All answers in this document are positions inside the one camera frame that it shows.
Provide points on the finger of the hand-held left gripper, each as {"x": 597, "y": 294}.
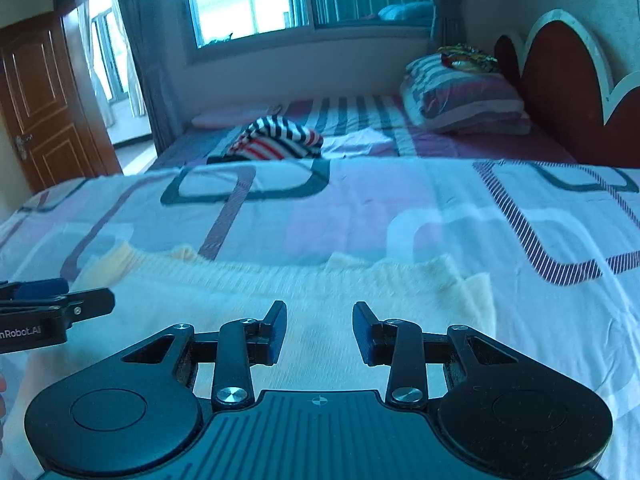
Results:
{"x": 90, "y": 302}
{"x": 42, "y": 287}

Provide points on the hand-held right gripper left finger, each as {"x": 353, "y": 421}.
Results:
{"x": 276, "y": 335}

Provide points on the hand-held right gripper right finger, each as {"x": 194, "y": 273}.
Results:
{"x": 364, "y": 335}

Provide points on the cream knitted sweater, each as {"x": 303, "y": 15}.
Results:
{"x": 325, "y": 280}

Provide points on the person's left hand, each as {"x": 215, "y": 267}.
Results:
{"x": 2, "y": 400}

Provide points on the pastel square-patterned bedsheet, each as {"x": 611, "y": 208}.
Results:
{"x": 450, "y": 200}

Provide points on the brown wooden door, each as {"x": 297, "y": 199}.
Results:
{"x": 45, "y": 110}

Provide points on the black white striped garment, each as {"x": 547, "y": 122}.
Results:
{"x": 270, "y": 140}

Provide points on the striped mattress sheet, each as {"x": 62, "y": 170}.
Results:
{"x": 365, "y": 125}

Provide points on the white sheer curtain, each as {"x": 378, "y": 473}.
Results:
{"x": 97, "y": 75}

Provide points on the grey-blue curtain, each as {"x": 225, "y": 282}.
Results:
{"x": 450, "y": 0}
{"x": 145, "y": 60}

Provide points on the striped folded pillow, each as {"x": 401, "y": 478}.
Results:
{"x": 460, "y": 100}

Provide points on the gold patterned bag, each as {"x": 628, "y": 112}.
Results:
{"x": 467, "y": 59}

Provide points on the red and white headboard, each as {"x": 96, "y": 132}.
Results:
{"x": 560, "y": 100}

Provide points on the blue cushion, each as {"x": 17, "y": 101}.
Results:
{"x": 405, "y": 12}

